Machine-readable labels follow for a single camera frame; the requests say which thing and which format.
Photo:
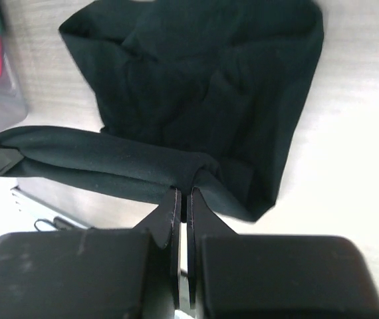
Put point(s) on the black t-shirt blue logo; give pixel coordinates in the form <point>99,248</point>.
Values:
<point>192,94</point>

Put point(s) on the clear plastic bin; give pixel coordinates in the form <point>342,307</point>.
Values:
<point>13,108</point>

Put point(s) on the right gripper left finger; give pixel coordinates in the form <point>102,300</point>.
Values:
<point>95,273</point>

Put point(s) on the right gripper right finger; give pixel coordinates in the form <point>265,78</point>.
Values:
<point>273,276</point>

